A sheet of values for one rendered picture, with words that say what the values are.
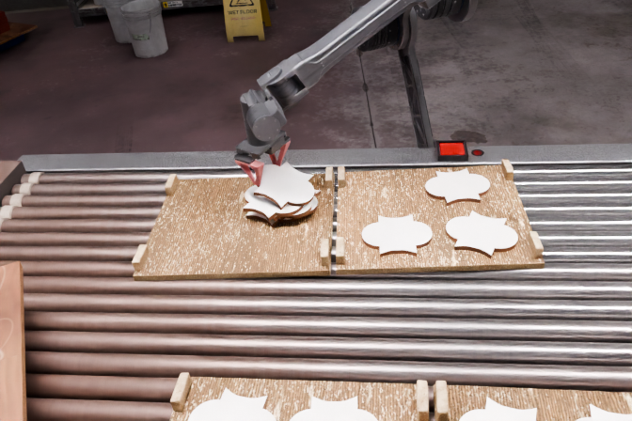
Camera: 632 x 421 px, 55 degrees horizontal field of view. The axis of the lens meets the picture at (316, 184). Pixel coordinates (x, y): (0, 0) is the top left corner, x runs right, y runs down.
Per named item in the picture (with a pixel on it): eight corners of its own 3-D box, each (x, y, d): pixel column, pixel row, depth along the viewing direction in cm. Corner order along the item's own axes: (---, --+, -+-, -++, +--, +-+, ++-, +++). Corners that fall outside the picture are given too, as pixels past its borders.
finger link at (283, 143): (294, 166, 141) (290, 132, 135) (276, 182, 136) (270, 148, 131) (271, 159, 144) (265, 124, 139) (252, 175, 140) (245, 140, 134)
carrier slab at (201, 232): (174, 184, 156) (172, 179, 155) (334, 178, 153) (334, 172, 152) (134, 281, 128) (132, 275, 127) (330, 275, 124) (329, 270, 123)
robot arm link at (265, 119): (299, 92, 132) (277, 63, 126) (316, 116, 123) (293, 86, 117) (255, 125, 133) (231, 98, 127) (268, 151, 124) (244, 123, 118)
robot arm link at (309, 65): (443, -17, 131) (423, -60, 124) (456, -9, 126) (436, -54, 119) (282, 105, 133) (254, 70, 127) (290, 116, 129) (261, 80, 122)
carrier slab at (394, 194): (338, 177, 153) (338, 172, 152) (506, 169, 149) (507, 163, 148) (336, 275, 124) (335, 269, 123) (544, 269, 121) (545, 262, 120)
